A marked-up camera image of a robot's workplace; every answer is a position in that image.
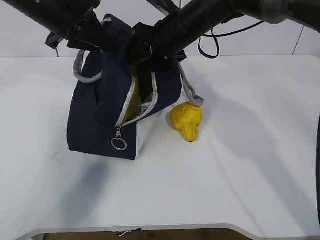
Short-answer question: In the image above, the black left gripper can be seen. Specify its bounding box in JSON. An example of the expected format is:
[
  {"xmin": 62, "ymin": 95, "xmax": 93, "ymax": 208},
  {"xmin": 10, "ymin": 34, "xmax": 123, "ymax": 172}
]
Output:
[{"xmin": 45, "ymin": 7, "xmax": 119, "ymax": 55}]

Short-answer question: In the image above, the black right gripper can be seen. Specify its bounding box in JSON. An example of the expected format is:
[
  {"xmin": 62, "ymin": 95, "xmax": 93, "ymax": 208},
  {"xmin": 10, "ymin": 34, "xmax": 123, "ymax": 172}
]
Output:
[{"xmin": 128, "ymin": 14, "xmax": 187, "ymax": 64}]

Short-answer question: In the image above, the yellow banana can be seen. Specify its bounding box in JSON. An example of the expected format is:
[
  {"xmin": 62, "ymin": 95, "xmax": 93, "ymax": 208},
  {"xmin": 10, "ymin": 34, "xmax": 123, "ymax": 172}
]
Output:
[{"xmin": 122, "ymin": 64, "xmax": 142, "ymax": 124}]

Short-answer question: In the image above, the navy blue lunch bag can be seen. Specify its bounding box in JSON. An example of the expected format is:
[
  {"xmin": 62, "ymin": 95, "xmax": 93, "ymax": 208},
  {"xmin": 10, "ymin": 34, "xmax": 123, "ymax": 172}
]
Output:
[{"xmin": 67, "ymin": 14, "xmax": 204, "ymax": 160}]

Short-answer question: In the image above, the yellow pear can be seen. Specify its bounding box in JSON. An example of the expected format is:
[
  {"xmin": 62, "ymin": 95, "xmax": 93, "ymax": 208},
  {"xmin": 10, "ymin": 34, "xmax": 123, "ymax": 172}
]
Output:
[{"xmin": 169, "ymin": 101, "xmax": 203, "ymax": 142}]

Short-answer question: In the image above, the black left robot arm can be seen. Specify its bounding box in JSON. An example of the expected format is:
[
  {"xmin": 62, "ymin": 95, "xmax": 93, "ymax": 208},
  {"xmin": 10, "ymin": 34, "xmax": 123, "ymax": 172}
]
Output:
[{"xmin": 5, "ymin": 0, "xmax": 124, "ymax": 55}]

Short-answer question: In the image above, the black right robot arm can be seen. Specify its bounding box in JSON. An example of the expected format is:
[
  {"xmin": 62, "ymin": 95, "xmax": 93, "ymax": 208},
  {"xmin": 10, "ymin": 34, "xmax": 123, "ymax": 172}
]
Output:
[{"xmin": 127, "ymin": 0, "xmax": 320, "ymax": 64}]

